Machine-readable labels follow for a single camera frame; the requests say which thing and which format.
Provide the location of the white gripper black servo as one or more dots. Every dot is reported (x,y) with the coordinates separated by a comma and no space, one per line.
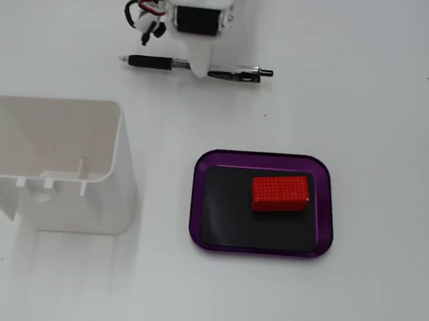
(195,20)

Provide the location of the black clear retractable pen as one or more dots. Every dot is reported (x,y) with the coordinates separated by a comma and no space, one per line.
(152,62)

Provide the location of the white plastic pen holder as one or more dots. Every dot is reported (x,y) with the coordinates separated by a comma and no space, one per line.
(78,211)

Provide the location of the red perforated block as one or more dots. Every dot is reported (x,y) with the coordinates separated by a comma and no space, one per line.
(280,194)

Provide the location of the black mat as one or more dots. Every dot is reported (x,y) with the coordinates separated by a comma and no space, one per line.
(231,216)

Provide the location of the purple metal tray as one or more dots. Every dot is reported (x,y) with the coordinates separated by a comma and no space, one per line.
(325,218)

